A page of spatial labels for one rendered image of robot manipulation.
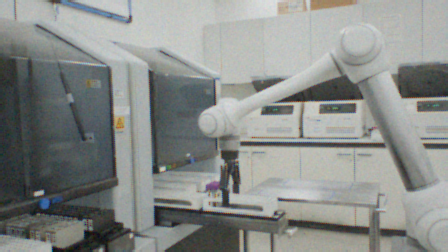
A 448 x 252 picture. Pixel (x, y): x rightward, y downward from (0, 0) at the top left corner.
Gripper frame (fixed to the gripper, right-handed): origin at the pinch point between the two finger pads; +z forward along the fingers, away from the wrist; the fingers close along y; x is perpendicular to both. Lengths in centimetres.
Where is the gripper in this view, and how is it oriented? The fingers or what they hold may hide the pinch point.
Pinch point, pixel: (231, 198)
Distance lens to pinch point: 161.0
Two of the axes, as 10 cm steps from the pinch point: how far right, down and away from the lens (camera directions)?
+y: 4.2, -0.6, 9.1
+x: -9.1, 0.0, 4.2
